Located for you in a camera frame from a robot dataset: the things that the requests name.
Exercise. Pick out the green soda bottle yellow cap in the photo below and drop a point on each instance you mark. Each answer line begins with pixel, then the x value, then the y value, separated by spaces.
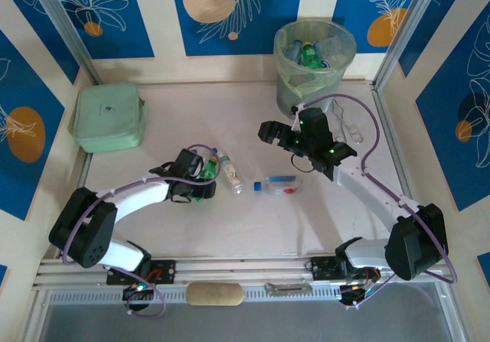
pixel 208 170
pixel 310 57

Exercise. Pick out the clear bottle white tan label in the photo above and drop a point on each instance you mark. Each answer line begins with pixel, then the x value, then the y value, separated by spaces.
pixel 231 173

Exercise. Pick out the clear bottle red blue label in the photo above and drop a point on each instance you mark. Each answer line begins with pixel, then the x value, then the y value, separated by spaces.
pixel 283 185

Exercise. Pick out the clear bottle dark blue label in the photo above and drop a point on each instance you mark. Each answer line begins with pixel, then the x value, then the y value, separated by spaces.
pixel 293 49

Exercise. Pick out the tall clear ribbed water bottle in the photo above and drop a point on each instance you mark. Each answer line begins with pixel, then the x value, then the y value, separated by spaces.
pixel 331 47

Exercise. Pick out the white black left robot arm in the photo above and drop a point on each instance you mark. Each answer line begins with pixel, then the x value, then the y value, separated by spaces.
pixel 134 198

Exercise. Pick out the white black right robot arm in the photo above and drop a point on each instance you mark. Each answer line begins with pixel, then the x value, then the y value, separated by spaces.
pixel 367 189

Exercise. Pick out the pale green bin liner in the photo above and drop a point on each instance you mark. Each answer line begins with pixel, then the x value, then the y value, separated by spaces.
pixel 294 83

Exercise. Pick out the clear plastic tongs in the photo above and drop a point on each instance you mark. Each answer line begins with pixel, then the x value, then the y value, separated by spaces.
pixel 340 120

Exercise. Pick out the tan foam pad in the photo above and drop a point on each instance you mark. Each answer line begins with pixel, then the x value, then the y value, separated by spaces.
pixel 214 294

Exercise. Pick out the mint green zip pouch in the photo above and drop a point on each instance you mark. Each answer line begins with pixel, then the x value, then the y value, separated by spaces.
pixel 107 116

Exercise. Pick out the perforated metal strip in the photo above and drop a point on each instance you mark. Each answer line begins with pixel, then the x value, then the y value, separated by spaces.
pixel 252 294

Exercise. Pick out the grey metal sheet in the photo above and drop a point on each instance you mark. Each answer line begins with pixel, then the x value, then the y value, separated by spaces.
pixel 245 323

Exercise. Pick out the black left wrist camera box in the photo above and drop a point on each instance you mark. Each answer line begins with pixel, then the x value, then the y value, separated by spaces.
pixel 187 160

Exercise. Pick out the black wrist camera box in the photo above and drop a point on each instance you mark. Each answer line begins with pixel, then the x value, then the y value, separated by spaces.
pixel 315 124
pixel 187 160

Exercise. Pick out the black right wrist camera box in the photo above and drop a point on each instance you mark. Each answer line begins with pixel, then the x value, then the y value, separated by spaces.
pixel 315 124

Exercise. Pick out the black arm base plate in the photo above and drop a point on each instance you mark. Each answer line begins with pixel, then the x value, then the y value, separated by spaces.
pixel 321 269
pixel 164 271

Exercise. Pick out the aluminium frame rail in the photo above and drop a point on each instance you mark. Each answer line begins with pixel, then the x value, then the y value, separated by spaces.
pixel 237 269

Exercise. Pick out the small metal bracket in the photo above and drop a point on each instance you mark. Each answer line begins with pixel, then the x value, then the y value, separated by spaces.
pixel 287 289

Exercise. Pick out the aluminium corner post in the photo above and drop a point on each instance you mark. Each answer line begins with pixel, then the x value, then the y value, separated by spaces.
pixel 65 28
pixel 407 28

